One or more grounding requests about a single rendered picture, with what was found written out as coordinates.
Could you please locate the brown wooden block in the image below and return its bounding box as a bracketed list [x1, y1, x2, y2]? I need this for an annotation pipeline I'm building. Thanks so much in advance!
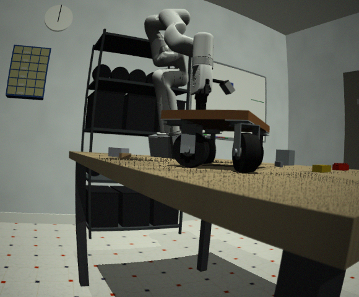
[119, 153, 131, 159]

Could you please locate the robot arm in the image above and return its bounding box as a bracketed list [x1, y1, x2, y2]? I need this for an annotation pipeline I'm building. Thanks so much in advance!
[144, 9, 214, 136]

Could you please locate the red toy building brick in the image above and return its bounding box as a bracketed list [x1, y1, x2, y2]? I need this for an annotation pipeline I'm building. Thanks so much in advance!
[332, 163, 349, 170]

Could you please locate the yellow rectangular block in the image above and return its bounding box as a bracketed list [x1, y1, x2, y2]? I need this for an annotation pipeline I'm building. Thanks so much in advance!
[312, 165, 331, 173]

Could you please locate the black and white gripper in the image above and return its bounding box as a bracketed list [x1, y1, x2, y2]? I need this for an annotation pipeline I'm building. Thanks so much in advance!
[190, 64, 213, 110]

